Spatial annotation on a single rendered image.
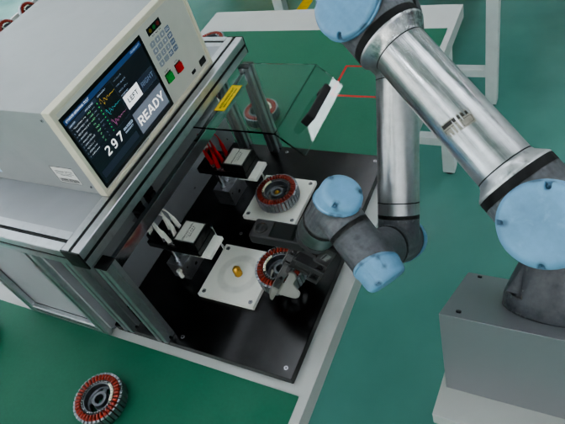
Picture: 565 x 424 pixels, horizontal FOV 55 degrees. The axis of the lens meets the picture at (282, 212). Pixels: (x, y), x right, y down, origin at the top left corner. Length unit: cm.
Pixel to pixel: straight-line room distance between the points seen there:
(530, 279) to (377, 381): 110
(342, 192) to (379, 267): 13
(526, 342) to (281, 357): 49
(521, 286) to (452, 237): 131
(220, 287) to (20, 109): 57
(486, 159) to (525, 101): 205
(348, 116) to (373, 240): 80
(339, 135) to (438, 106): 80
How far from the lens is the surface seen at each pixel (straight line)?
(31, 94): 108
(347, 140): 155
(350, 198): 87
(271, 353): 115
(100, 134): 107
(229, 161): 134
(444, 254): 218
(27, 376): 146
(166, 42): 120
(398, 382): 192
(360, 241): 87
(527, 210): 74
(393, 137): 96
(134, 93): 113
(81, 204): 112
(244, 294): 124
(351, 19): 83
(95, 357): 137
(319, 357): 115
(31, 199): 121
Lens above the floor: 175
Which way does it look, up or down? 45 degrees down
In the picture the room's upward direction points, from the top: 22 degrees counter-clockwise
